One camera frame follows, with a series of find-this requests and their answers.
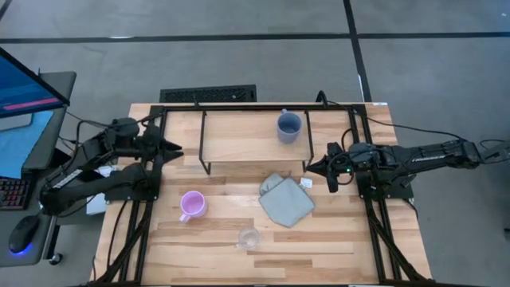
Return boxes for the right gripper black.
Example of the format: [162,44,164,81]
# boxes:
[305,142,354,193]

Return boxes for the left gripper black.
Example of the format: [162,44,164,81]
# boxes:
[139,123,185,168]

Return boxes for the blue-grey mug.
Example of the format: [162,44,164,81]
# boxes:
[277,108,303,144]

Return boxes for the pink plastic mug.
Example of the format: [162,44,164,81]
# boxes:
[178,190,208,224]

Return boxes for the clear glass handled cup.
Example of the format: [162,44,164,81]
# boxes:
[237,226,262,250]

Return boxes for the wooden shelf black legs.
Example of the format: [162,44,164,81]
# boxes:
[198,109,315,176]

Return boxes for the grey waffle pot holder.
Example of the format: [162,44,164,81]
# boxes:
[257,171,316,229]

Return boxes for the black floor vent grille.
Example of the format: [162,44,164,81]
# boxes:
[159,84,258,104]

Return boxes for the white box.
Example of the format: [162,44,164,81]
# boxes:
[85,165,120,216]

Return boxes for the grey side desk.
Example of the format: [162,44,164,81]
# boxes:
[0,70,77,268]

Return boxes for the computer monitor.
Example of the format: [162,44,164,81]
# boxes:
[0,46,72,120]

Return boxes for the black backlit keyboard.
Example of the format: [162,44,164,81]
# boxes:
[0,175,31,211]

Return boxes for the black computer mouse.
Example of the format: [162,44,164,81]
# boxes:
[8,214,41,254]

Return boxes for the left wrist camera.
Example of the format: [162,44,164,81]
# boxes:
[143,140,162,159]

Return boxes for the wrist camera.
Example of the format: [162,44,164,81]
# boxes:
[337,155,351,176]
[143,140,162,159]

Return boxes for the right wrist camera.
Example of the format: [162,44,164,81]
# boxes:
[337,155,351,176]

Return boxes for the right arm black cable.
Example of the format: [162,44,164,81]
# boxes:
[339,127,356,187]

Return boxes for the long black table cable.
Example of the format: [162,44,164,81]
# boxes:
[316,90,465,140]

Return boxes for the black metal table frame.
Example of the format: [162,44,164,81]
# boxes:
[89,101,434,287]

